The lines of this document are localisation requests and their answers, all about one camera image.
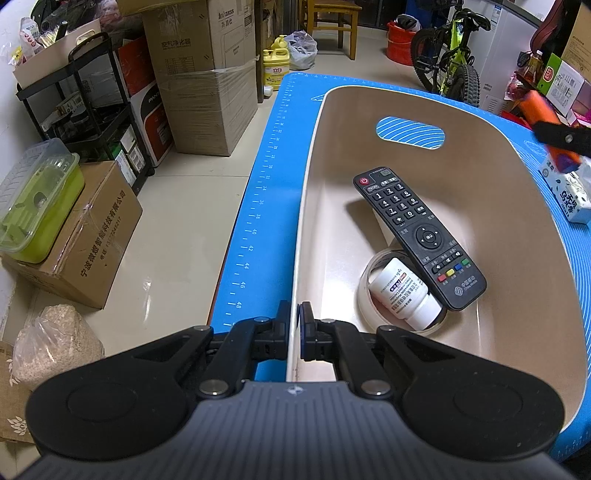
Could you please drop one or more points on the clear tape roll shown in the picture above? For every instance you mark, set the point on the clear tape roll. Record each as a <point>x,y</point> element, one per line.
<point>364,300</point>

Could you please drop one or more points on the green black bicycle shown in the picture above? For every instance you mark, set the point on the green black bicycle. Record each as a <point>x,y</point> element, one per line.
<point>461,78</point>

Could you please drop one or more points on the taped cardboard box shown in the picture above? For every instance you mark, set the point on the taped cardboard box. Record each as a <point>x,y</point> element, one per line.
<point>92,240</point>

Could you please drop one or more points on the amber drink bottle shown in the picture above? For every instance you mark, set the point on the amber drink bottle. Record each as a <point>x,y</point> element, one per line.
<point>534,67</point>

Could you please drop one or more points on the white and red carton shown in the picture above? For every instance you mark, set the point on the white and red carton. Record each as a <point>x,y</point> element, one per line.
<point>152,129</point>

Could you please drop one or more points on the black utility cart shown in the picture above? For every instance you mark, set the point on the black utility cart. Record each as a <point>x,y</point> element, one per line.
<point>99,136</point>

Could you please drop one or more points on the black remote control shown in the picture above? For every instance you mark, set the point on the black remote control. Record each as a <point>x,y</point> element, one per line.
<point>425,235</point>

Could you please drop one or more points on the flat brown cardboard box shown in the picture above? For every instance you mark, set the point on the flat brown cardboard box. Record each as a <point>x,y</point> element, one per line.
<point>579,41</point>

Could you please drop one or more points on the red bucket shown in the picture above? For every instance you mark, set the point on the red bucket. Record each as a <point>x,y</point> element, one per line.
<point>399,46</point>

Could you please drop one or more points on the brown leaf-print paper bag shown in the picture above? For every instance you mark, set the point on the brown leaf-print paper bag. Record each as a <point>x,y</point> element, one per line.
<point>11,406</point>

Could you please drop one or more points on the tall printed cardboard box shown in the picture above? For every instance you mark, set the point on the tall printed cardboard box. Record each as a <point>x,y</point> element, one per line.
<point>198,37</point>

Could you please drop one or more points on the shrink-wrapped cardboard box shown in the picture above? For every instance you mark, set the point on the shrink-wrapped cardboard box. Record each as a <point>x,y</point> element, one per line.
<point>203,115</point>

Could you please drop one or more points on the open cardboard box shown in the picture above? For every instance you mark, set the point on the open cardboard box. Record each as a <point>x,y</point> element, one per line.
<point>134,4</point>

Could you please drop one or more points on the red cardboard box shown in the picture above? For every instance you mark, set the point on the red cardboard box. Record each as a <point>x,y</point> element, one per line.
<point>136,64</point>

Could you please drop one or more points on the white pill bottle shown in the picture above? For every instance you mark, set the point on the white pill bottle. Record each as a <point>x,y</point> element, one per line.
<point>397,286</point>

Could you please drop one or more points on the wooden chair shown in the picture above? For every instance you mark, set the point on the wooden chair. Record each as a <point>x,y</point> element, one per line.
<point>332,9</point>

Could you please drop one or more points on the white freezer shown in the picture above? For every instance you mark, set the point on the white freezer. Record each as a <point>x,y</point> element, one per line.
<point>503,46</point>

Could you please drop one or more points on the clear bag of grain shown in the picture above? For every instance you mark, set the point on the clear bag of grain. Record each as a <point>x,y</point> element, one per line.
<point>55,346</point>

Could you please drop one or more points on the green food container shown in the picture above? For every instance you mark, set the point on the green food container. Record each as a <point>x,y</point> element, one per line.
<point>41,221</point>

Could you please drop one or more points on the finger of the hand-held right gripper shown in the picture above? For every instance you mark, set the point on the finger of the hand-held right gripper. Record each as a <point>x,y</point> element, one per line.
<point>568,138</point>

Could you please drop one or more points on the grey plastic bag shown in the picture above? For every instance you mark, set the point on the grey plastic bag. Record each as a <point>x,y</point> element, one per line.
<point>302,48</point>

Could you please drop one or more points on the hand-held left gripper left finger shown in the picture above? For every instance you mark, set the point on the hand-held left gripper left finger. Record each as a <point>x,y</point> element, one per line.
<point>281,332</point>

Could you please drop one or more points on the beige plastic basket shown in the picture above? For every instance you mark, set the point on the beige plastic basket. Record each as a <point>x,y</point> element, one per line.
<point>485,184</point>

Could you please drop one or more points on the yellow detergent jug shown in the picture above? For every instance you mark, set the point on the yellow detergent jug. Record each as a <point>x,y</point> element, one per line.
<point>276,69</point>

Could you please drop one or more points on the green white carton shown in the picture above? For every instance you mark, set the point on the green white carton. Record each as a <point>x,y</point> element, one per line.
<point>561,83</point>

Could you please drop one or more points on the white tissue box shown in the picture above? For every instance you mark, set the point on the white tissue box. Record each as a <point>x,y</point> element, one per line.
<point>570,198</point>

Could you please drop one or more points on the blue silicone mat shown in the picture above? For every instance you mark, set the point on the blue silicone mat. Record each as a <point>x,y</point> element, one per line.
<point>272,184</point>

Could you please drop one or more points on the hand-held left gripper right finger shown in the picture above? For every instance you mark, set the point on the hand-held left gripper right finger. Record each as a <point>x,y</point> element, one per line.
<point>304,323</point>

